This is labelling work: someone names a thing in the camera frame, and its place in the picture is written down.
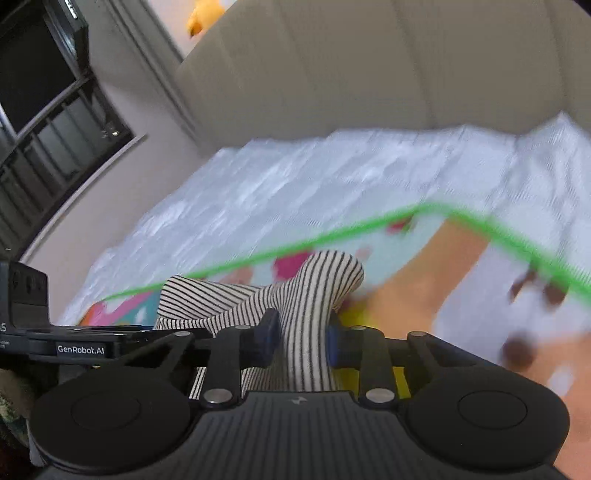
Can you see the beige padded headboard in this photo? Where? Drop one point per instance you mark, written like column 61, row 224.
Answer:
column 378, row 60

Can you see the colourful green-edged play mat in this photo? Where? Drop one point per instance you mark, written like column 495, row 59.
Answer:
column 461, row 286

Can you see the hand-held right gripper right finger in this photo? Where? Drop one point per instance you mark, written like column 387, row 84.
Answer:
column 333, row 345

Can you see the black white striped garment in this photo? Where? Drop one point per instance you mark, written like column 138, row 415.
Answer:
column 295, row 304

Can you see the yellow plush toy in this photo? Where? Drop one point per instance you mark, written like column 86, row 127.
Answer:
column 202, row 14

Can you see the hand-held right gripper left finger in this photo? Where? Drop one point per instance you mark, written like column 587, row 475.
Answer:
column 267, row 333

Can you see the white quilted bed sheet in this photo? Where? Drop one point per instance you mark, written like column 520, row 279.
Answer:
column 295, row 184

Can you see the dark window with railing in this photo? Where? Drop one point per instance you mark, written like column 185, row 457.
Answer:
column 41, row 101

